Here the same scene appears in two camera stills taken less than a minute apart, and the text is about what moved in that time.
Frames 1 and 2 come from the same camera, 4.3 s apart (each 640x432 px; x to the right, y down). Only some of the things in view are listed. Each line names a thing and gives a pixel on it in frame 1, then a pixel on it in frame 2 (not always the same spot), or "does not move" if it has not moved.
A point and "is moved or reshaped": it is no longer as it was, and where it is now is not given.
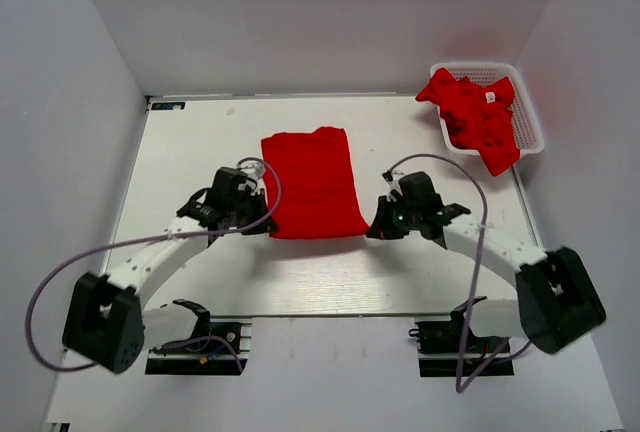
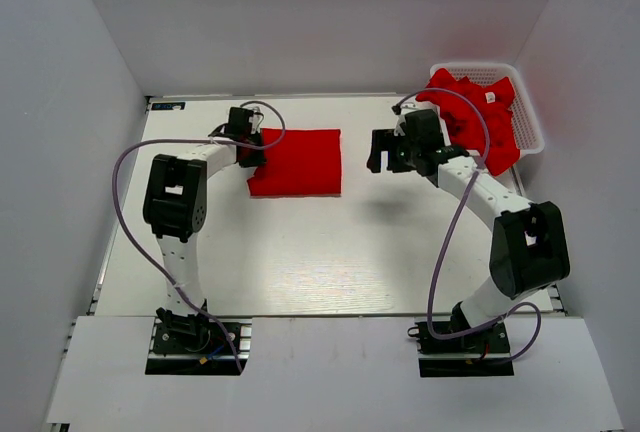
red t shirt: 319,194 is moved or reshaped
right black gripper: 382,227 -> 384,140
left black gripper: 264,222 -> 258,159
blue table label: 167,105 does not move
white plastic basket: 527,127 does not move
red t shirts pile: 475,117 does not move
